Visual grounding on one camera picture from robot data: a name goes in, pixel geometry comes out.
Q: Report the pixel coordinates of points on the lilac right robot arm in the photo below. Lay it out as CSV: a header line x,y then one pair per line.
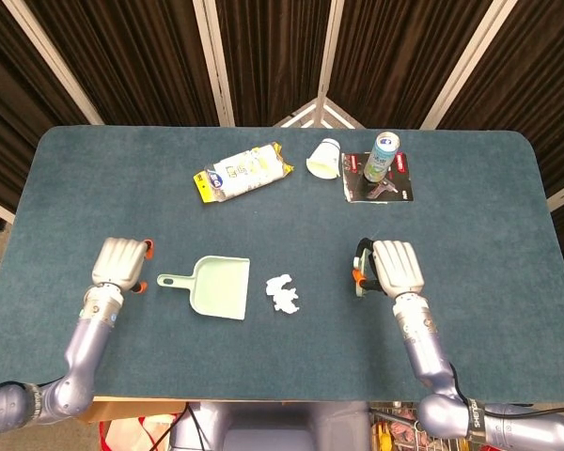
x,y
423,343

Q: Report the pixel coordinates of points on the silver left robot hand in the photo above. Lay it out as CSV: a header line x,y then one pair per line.
x,y
115,260

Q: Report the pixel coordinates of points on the blue felt table cover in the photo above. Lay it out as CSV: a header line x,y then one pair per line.
x,y
122,188

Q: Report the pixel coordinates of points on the brown cardboard box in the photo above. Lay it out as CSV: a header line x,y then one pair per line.
x,y
136,409

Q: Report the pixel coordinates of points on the white paper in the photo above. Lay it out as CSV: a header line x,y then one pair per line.
x,y
282,293

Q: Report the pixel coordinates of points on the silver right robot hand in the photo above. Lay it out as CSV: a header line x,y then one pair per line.
x,y
397,268

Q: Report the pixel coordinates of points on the mint green plastic dustpan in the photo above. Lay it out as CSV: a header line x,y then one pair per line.
x,y
221,286

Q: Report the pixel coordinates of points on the clear plastic package white contents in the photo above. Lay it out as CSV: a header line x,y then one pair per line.
x,y
239,174

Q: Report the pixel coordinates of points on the lilac robot torso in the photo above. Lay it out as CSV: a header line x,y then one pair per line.
x,y
272,423

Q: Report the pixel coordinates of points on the white paper cup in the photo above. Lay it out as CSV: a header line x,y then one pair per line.
x,y
324,157

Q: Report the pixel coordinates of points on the black printed packaging card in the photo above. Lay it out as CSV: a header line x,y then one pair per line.
x,y
399,188

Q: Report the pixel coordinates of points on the lilac left robot arm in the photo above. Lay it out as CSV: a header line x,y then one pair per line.
x,y
84,338

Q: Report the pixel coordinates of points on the light blue drink can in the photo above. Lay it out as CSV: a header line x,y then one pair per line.
x,y
380,160

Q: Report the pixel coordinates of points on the white screen foot frame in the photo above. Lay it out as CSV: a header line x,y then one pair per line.
x,y
318,113

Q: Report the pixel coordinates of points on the yellow packet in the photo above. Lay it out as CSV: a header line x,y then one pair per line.
x,y
381,437

